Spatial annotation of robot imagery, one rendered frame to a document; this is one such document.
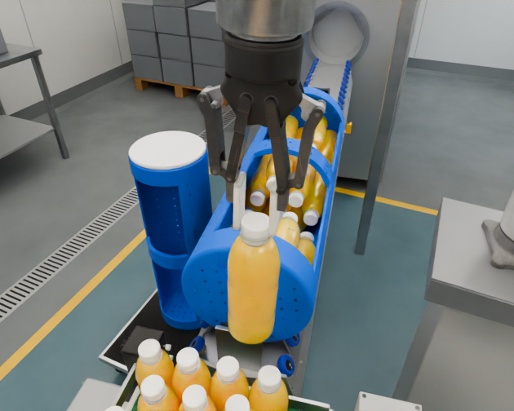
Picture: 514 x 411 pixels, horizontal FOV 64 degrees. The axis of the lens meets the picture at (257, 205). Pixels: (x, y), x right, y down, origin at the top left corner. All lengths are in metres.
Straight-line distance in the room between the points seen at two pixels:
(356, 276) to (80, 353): 1.52
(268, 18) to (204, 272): 0.59
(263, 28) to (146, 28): 4.47
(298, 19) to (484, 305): 0.83
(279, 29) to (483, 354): 1.05
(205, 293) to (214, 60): 3.72
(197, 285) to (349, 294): 1.59
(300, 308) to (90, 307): 1.73
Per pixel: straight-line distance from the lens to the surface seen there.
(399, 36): 2.03
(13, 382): 2.31
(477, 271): 1.09
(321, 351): 2.14
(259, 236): 0.51
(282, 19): 0.37
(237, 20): 0.37
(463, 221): 1.23
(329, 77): 2.56
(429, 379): 1.39
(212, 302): 0.91
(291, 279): 0.80
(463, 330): 1.21
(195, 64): 4.58
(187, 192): 1.50
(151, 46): 4.84
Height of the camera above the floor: 1.76
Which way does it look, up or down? 36 degrees down
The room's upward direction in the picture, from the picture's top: straight up
